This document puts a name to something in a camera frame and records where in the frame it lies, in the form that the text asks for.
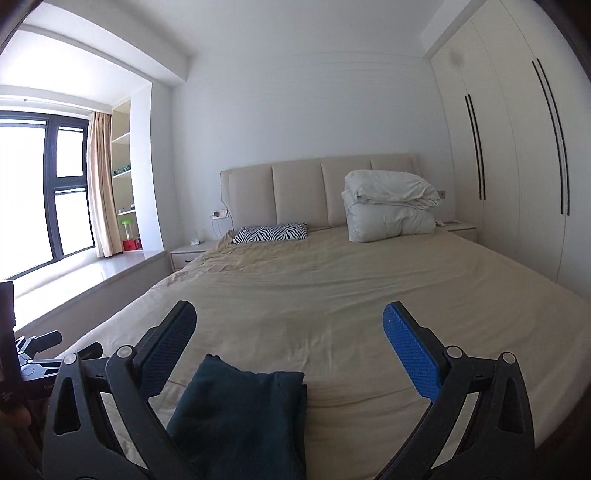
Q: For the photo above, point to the person's left hand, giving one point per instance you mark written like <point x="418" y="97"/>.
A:
<point x="18" y="417"/>

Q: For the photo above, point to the beige padded headboard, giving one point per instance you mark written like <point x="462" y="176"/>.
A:
<point x="295" y="194"/>

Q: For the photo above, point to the white nightstand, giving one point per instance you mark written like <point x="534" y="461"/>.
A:
<point x="461" y="230"/>
<point x="189" y="256"/>

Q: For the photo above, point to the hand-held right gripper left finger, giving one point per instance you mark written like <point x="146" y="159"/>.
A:
<point x="175" y="332"/>

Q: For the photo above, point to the white wardrobe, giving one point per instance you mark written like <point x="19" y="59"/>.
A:
<point x="508" y="138"/>

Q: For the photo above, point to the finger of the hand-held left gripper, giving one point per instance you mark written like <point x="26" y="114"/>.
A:
<point x="41" y="363"/>
<point x="39" y="341"/>

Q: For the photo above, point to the white wall socket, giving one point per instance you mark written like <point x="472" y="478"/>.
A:
<point x="219" y="214"/>

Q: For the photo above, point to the built-in wall shelf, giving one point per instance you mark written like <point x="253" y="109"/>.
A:
<point x="123" y="152"/>

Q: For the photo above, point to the red box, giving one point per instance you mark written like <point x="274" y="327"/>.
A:
<point x="131" y="245"/>

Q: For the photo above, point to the dark green knit sweater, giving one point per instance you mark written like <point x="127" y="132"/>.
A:
<point x="240" y="415"/>

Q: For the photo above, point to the white folded duvet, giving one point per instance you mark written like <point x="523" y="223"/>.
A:
<point x="388" y="207"/>

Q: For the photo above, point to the white window ledge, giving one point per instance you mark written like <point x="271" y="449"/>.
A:
<point x="92" y="277"/>

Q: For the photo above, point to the beige curtain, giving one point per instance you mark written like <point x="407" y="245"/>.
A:
<point x="101" y="184"/>

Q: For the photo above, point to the zebra print pillow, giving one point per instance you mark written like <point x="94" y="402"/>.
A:
<point x="268" y="233"/>

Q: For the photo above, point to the beige bed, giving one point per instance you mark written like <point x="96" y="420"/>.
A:
<point x="323" y="286"/>

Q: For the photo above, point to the black framed window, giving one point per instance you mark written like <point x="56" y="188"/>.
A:
<point x="69" y="217"/>

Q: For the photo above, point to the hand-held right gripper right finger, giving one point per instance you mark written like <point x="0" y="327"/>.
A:
<point x="411" y="350"/>

